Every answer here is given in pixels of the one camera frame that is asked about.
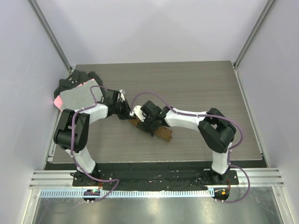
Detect brown cloth napkin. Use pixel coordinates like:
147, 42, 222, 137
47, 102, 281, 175
129, 119, 172, 142

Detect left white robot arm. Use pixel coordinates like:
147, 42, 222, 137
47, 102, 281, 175
53, 89, 130, 186

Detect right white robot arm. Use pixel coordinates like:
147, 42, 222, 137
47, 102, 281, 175
130, 100, 236, 184

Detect grey cloth napkin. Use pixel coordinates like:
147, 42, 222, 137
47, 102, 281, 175
60, 81, 103, 110

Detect pink cloth napkin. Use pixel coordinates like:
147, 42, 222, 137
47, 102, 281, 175
53, 79, 95, 112

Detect black cloth pile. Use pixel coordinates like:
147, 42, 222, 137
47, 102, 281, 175
54, 70, 103, 99

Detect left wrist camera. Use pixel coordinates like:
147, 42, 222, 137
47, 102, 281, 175
118, 90, 126, 102

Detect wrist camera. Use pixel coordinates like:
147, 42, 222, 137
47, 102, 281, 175
129, 105, 146, 122
118, 90, 126, 102

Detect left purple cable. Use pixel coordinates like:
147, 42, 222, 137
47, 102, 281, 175
70, 85, 120, 214

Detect purple cable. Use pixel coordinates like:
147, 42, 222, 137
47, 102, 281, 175
132, 92, 252, 205
70, 85, 120, 214

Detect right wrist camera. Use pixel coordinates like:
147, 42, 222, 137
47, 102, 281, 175
129, 105, 146, 122

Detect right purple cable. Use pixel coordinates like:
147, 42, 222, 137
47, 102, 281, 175
132, 92, 252, 205

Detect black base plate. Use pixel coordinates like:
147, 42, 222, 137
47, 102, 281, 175
70, 161, 239, 191

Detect white slotted cable duct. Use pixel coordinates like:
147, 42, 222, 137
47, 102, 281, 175
40, 188, 214, 199

